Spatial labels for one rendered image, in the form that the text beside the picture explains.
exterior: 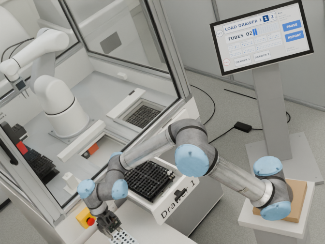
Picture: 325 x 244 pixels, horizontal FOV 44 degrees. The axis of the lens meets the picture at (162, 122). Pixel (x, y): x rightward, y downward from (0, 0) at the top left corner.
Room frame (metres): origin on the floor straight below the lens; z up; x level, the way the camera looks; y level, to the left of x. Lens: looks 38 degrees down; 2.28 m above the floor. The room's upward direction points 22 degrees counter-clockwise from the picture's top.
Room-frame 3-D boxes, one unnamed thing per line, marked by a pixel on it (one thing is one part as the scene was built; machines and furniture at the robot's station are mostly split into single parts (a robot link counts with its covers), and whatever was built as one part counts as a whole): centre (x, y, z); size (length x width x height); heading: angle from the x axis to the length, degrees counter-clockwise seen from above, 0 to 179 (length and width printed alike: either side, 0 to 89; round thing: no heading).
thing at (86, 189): (1.19, 0.38, 1.16); 0.09 x 0.08 x 0.11; 72
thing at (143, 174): (1.43, 0.18, 0.87); 0.22 x 0.18 x 0.06; 33
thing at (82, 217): (1.34, 0.51, 0.88); 0.07 x 0.05 x 0.07; 123
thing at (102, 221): (1.19, 0.38, 1.00); 0.09 x 0.08 x 0.12; 29
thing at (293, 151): (1.95, -0.69, 0.51); 0.50 x 0.45 x 1.02; 166
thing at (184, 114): (1.71, -0.02, 0.87); 0.29 x 0.02 x 0.11; 123
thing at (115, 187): (1.18, 0.28, 1.15); 0.11 x 0.11 x 0.08; 72
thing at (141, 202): (1.44, 0.18, 0.86); 0.40 x 0.26 x 0.06; 33
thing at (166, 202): (1.27, 0.07, 0.87); 0.29 x 0.02 x 0.11; 123
